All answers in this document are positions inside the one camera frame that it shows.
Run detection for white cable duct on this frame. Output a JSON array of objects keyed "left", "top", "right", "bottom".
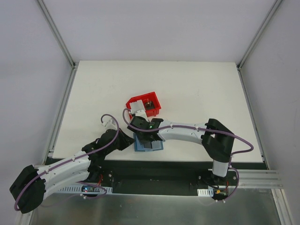
[
  {"left": 197, "top": 188, "right": 214, "bottom": 197},
  {"left": 56, "top": 184, "right": 113, "bottom": 195}
]

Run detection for left aluminium frame post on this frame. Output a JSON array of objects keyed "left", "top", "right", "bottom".
[{"left": 36, "top": 0, "right": 76, "bottom": 69}]

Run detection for black card lying in bin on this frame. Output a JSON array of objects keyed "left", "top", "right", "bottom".
[{"left": 144, "top": 99, "right": 155, "bottom": 110}]

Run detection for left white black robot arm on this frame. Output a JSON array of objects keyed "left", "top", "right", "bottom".
[{"left": 9, "top": 129, "right": 134, "bottom": 214}]

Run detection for right aluminium frame post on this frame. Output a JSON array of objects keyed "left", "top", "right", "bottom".
[{"left": 237, "top": 0, "right": 284, "bottom": 71}]

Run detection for left white cable duct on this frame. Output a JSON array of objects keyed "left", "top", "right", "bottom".
[{"left": 56, "top": 184, "right": 113, "bottom": 195}]

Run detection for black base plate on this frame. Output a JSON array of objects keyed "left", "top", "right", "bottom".
[{"left": 85, "top": 160, "right": 237, "bottom": 196}]

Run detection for red plastic bin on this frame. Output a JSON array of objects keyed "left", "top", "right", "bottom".
[{"left": 125, "top": 91, "right": 161, "bottom": 117}]

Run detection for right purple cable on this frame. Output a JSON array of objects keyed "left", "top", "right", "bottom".
[{"left": 122, "top": 108, "right": 254, "bottom": 207}]

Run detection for aluminium frame post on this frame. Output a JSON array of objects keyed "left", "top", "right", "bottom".
[
  {"left": 36, "top": 0, "right": 76, "bottom": 69},
  {"left": 237, "top": 0, "right": 284, "bottom": 71}
]

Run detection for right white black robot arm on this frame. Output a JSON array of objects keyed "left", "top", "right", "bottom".
[{"left": 127, "top": 115, "right": 234, "bottom": 185}]

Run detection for dark credit card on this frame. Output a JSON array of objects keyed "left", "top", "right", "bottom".
[
  {"left": 151, "top": 141, "right": 162, "bottom": 150},
  {"left": 143, "top": 142, "right": 152, "bottom": 150}
]

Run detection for blue leather card holder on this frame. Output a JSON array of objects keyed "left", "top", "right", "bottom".
[{"left": 134, "top": 134, "right": 164, "bottom": 152}]

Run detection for right white cable duct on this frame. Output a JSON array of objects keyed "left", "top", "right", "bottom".
[{"left": 197, "top": 188, "right": 214, "bottom": 197}]

